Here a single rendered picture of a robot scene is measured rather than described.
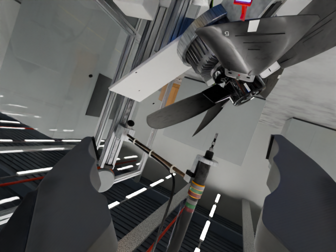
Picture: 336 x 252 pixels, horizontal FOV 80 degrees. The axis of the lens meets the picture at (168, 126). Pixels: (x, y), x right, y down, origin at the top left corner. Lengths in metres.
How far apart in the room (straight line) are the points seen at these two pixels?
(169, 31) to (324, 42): 0.52
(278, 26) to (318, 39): 0.32
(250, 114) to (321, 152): 2.86
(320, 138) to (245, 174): 5.91
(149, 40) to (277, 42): 0.87
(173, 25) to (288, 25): 0.51
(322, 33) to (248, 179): 12.46
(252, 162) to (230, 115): 7.01
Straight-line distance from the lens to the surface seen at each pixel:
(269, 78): 0.96
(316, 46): 0.79
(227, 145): 6.22
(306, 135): 8.03
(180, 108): 0.71
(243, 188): 13.16
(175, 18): 0.90
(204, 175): 0.65
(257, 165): 12.97
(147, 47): 1.25
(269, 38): 0.50
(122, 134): 1.11
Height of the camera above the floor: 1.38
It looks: 3 degrees up
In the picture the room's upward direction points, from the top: 160 degrees counter-clockwise
